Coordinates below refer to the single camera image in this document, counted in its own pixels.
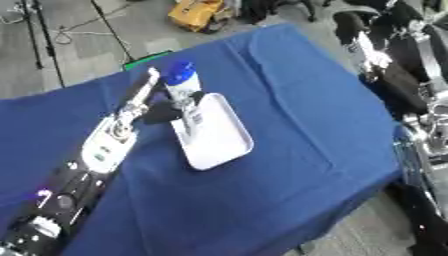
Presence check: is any black bag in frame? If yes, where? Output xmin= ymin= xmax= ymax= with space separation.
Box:
xmin=232 ymin=0 xmax=284 ymax=25

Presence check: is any white bottle with blue cap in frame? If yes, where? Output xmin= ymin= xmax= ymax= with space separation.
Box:
xmin=161 ymin=60 xmax=207 ymax=137

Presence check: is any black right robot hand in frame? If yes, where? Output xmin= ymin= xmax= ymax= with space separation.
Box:
xmin=332 ymin=11 xmax=448 ymax=117

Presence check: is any white floor cable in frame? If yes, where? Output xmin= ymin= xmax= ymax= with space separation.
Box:
xmin=49 ymin=11 xmax=128 ymax=46

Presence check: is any black tripod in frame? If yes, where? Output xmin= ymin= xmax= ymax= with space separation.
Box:
xmin=15 ymin=0 xmax=67 ymax=89
xmin=87 ymin=0 xmax=137 ymax=64

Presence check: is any white rectangular tray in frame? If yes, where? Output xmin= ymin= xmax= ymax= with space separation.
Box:
xmin=168 ymin=92 xmax=258 ymax=172

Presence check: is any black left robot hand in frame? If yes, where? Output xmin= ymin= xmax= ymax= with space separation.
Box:
xmin=113 ymin=67 xmax=209 ymax=126

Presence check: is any green flat board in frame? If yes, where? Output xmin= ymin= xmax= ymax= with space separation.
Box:
xmin=120 ymin=49 xmax=175 ymax=72

